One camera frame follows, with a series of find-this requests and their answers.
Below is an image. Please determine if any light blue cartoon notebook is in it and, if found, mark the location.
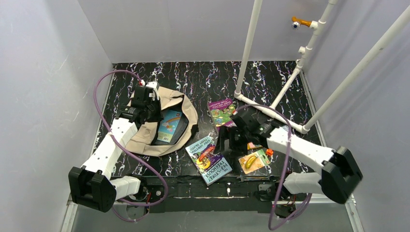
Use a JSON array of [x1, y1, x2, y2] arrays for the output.
[[155, 109, 183, 145]]

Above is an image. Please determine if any blue 143-storey treehouse book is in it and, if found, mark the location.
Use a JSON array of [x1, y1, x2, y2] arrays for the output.
[[185, 136, 232, 186]]

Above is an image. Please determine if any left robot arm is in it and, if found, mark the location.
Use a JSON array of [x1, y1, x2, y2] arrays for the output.
[[68, 82, 162, 212]]

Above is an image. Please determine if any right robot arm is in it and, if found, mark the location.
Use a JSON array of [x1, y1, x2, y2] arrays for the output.
[[215, 104, 363, 204]]

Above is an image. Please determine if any yellow crayon pack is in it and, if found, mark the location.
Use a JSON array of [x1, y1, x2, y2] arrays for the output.
[[247, 126, 289, 150]]

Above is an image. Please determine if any yellow item blister pack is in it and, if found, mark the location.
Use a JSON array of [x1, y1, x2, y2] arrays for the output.
[[238, 149, 271, 174]]

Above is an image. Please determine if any purple treehouse book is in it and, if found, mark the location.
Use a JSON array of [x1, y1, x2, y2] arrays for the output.
[[207, 99, 236, 131]]

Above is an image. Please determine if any orange small toy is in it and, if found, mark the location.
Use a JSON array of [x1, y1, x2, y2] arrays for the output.
[[265, 149, 274, 157]]

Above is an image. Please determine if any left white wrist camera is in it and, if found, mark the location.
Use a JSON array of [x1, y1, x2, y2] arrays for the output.
[[145, 81, 160, 101]]

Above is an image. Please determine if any white pvc pipe frame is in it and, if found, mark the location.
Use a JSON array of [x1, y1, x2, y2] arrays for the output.
[[234, 0, 410, 134]]

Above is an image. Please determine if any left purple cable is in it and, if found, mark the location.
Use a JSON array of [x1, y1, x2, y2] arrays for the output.
[[93, 70, 169, 223]]

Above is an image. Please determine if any purple cable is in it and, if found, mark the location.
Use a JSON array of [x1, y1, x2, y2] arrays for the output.
[[93, 70, 169, 223], [237, 104, 313, 231]]

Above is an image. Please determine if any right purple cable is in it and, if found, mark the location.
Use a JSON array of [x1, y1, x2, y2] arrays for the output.
[[237, 104, 313, 231]]

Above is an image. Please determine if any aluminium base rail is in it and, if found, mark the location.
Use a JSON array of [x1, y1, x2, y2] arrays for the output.
[[61, 194, 364, 232]]

